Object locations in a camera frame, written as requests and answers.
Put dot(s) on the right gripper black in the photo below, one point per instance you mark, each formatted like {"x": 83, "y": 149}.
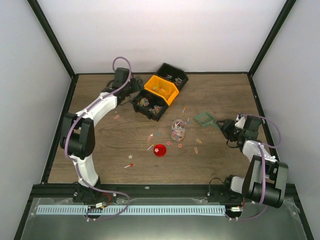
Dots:
{"x": 225, "y": 128}

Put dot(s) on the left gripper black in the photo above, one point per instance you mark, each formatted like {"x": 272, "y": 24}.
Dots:
{"x": 136, "y": 87}

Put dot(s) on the black bin with popsicle candies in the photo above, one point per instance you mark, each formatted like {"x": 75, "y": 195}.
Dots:
{"x": 150, "y": 105}

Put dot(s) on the green slotted plastic scoop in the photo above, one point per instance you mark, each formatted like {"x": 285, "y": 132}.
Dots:
{"x": 205, "y": 119}

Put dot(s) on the black bin with lollipops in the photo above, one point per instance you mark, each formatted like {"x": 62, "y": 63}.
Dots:
{"x": 173, "y": 74}

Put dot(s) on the orange bin with gummies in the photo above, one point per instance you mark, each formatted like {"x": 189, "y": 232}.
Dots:
{"x": 163, "y": 88}

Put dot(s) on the clear plastic jar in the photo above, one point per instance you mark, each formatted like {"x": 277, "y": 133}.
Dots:
{"x": 178, "y": 130}

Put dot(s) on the red round lid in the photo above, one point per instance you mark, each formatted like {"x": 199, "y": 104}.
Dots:
{"x": 162, "y": 150}

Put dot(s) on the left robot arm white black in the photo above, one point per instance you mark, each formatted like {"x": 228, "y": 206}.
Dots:
{"x": 78, "y": 131}

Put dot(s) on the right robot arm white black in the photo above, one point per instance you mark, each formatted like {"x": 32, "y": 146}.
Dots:
{"x": 266, "y": 177}

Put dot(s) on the popsicle candy right of jar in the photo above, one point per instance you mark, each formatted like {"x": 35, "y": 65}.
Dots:
{"x": 199, "y": 141}

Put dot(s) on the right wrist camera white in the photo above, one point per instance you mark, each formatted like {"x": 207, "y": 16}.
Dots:
{"x": 240, "y": 121}

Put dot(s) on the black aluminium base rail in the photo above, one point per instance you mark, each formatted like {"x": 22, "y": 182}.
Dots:
{"x": 215, "y": 193}

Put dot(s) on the light blue slotted cable duct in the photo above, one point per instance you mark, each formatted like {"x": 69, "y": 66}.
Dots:
{"x": 134, "y": 210}

